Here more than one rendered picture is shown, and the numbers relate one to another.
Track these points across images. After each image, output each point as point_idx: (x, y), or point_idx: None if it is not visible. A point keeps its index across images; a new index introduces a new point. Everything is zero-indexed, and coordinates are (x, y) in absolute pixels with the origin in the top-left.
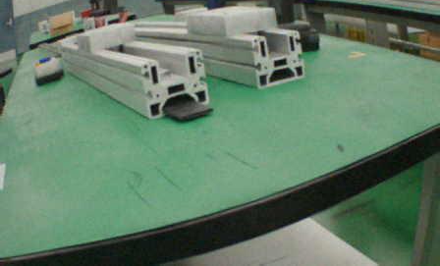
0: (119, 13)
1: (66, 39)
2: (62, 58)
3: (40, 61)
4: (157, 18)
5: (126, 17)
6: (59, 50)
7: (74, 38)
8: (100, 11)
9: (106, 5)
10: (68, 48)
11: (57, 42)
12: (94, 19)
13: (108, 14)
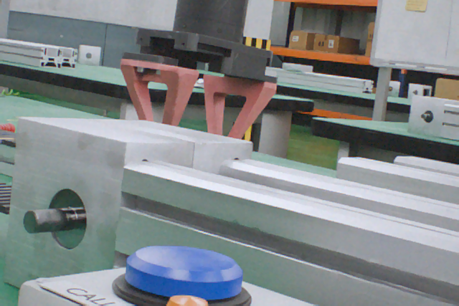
0: (252, 77)
1: (132, 135)
2: (107, 249)
3: (177, 289)
4: (49, 110)
5: (263, 104)
6: (47, 183)
7: (193, 147)
8: (196, 36)
9: (211, 18)
10: (362, 236)
11: (24, 127)
12: (138, 63)
13: (186, 63)
